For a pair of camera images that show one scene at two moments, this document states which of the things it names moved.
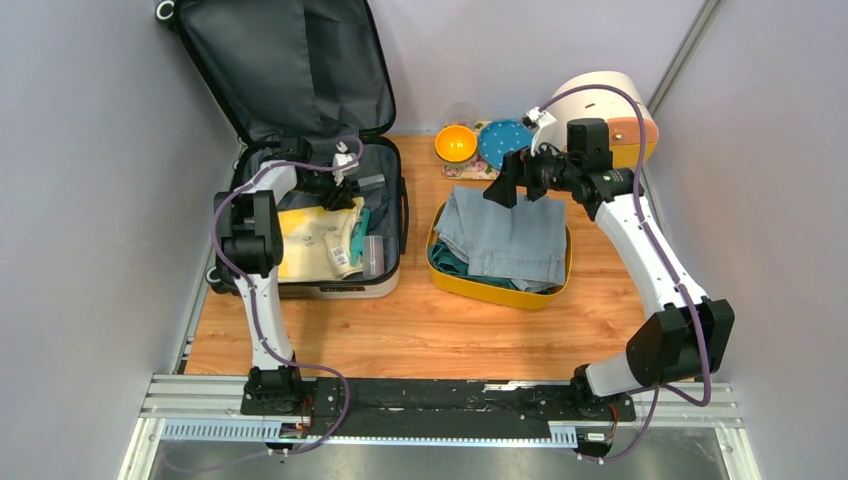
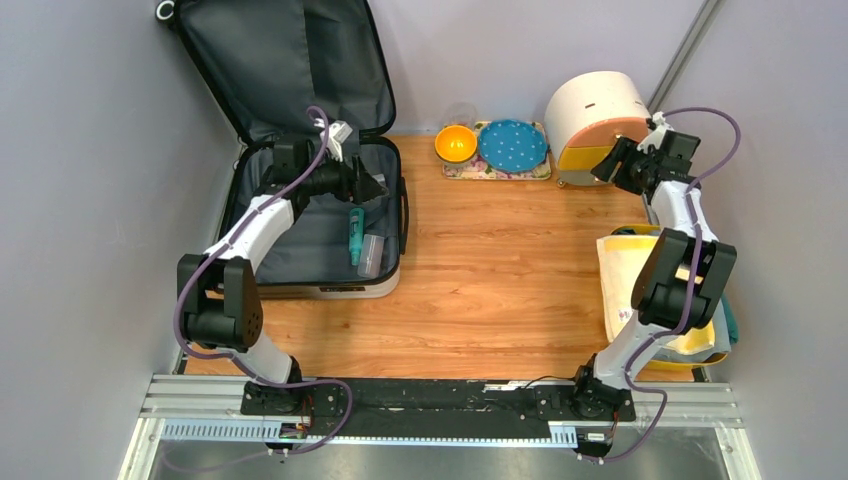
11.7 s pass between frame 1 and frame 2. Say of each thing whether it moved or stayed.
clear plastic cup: stayed
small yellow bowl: stayed
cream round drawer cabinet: stayed
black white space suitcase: stayed
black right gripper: moved
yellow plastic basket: moved
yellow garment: moved
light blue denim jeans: moved
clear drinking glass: stayed
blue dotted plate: stayed
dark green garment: moved
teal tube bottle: stayed
